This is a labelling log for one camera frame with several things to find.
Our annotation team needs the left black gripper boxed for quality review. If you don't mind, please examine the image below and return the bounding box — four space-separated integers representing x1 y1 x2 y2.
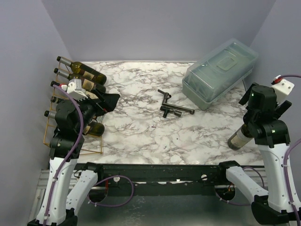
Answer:
75 87 120 132

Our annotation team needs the green wine bottle brown label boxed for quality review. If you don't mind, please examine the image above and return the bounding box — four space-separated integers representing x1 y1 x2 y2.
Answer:
54 68 106 93

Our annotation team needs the green wine bottle silver neck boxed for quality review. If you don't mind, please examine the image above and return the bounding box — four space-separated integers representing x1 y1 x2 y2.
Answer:
56 56 107 85

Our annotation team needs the clear square glass bottle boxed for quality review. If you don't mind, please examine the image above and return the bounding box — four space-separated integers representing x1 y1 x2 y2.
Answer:
50 96 64 104

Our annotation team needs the green wine bottle white label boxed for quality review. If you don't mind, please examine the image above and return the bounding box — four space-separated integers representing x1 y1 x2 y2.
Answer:
50 81 68 91

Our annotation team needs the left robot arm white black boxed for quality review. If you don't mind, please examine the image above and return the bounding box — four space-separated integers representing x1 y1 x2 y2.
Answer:
28 90 120 226

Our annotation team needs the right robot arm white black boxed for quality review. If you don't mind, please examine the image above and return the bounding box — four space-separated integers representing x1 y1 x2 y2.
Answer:
216 79 301 225

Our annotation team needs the clear plastic storage box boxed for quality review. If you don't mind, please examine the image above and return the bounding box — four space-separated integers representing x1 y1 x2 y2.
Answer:
182 38 258 110

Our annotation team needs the dark metal lever corkscrew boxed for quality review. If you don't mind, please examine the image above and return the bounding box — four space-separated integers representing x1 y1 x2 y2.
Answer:
157 89 195 115

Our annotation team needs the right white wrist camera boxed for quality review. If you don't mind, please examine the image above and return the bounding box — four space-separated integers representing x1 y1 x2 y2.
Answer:
271 75 294 98

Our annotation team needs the gold wire wine rack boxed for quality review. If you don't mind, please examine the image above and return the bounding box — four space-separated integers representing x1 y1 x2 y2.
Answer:
42 56 104 156

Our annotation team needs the black T-handle corkscrew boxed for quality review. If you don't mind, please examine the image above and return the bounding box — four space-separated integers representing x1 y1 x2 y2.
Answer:
160 106 182 118

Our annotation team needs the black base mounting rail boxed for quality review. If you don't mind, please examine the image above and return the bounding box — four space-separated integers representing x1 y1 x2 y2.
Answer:
48 162 264 197

